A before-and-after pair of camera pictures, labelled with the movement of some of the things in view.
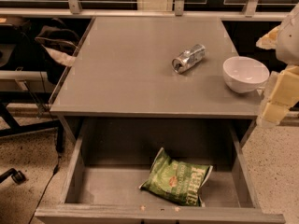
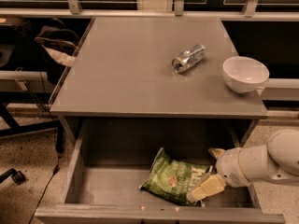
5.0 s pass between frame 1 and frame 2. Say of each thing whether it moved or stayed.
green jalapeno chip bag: stayed
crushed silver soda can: stayed
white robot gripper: moved
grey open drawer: stayed
